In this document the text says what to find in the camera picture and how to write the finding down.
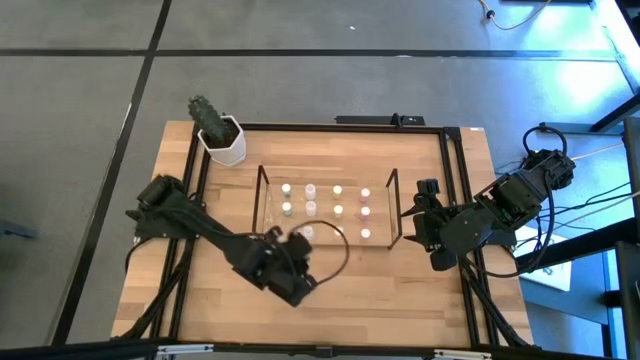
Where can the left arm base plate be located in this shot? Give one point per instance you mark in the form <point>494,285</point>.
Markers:
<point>145,231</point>

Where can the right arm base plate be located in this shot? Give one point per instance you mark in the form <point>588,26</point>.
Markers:
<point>506,240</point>

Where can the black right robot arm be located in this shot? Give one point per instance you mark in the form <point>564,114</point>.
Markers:
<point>510,205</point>

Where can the black aluminium crossbeam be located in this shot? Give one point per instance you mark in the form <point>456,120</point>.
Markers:
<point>75,351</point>

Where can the grey floor object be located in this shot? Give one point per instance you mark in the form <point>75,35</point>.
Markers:
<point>15,230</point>

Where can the black aluminium table frame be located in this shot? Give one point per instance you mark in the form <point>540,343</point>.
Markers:
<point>320,128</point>

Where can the black metal furniture beam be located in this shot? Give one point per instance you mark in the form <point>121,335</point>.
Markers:
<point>575,128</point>
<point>575,247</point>

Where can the black mounting bar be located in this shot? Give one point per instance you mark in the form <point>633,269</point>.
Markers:
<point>365,120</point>

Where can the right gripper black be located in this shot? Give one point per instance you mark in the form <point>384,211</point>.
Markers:
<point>434,225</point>

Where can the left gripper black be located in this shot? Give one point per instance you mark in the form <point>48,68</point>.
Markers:
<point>296,252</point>

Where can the black frame wooden shelf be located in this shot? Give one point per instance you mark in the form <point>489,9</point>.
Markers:
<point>330,240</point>

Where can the silver metal bracket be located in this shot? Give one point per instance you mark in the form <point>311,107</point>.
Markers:
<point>462,355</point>
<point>185,349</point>

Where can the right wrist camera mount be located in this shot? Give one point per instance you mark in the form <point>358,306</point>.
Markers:
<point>428,187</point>

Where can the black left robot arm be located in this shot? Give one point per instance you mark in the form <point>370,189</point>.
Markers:
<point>210,230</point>

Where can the white paper sheet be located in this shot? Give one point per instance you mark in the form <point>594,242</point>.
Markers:
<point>560,280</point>

